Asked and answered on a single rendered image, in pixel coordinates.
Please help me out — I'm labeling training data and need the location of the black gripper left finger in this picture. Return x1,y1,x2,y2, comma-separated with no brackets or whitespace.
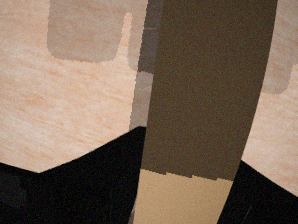
0,125,146,224

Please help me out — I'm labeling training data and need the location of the long wooden rail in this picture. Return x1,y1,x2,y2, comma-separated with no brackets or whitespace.
133,0,278,224

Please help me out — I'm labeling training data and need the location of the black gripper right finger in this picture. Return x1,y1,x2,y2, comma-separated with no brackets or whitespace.
217,160,298,224

